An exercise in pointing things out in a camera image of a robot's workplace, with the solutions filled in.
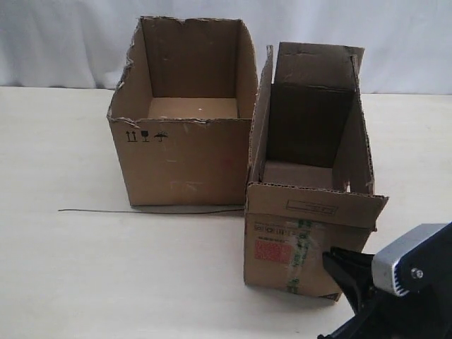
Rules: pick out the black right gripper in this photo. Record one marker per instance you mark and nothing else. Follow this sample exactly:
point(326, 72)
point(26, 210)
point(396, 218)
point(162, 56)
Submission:
point(378, 314)

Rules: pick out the small taped cardboard box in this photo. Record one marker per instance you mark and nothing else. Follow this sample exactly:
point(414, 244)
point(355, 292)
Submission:
point(310, 180)

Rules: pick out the large open cardboard box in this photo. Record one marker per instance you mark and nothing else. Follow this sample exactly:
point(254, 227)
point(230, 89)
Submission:
point(181, 112)

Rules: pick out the thin dark line strip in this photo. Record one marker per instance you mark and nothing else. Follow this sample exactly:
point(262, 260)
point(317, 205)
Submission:
point(211, 212)

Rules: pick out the white backdrop curtain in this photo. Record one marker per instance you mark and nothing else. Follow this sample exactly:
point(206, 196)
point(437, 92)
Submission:
point(82, 44)

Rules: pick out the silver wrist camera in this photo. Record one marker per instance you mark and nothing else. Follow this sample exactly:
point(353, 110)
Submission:
point(414, 260)

